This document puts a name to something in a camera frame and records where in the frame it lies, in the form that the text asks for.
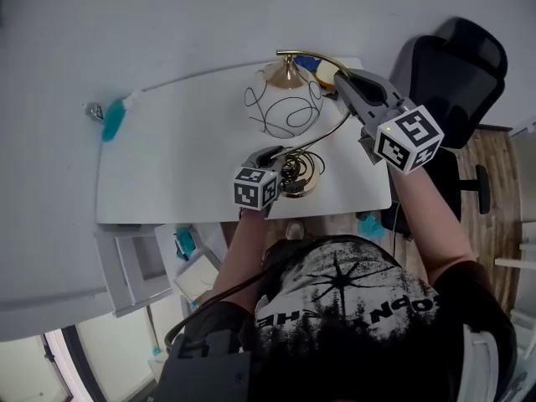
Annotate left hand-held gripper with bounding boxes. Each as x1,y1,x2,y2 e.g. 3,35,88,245
234,145,287,219

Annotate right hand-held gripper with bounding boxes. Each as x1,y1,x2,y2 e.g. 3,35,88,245
333,69,446,176

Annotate brass lamp with globe shade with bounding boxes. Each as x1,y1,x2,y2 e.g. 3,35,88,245
244,49,352,199

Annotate person's left forearm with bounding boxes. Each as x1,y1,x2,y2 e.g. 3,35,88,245
208,213,270,310

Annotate person's right forearm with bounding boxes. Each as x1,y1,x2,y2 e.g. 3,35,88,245
388,163,479,285

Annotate white desk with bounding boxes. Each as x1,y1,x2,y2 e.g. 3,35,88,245
95,56,394,318

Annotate person's beige shoe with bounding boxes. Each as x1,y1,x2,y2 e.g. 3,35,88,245
285,220,307,242

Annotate person's black shorts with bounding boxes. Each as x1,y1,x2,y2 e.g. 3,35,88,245
263,236,319,276

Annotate black mesh office chair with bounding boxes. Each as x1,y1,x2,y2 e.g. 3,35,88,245
381,17,509,238

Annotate small white side table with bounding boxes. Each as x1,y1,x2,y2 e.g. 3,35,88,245
153,223,229,306

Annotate beige notebook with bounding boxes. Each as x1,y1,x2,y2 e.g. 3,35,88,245
173,254,222,304

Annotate teal spray bottle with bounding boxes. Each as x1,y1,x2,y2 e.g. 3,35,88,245
100,90,146,143

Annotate person's black printed t-shirt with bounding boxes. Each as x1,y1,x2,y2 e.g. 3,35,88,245
183,234,518,402

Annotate white shelf board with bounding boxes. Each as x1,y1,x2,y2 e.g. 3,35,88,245
493,242,536,270

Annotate black framed window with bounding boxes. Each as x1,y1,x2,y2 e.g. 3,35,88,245
0,323,168,402

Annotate black device cable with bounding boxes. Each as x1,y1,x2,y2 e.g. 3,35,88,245
164,260,294,349

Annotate black recording device box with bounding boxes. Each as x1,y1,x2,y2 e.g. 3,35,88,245
147,331,252,402

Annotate white shoulder strap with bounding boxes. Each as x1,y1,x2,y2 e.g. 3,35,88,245
461,323,501,402

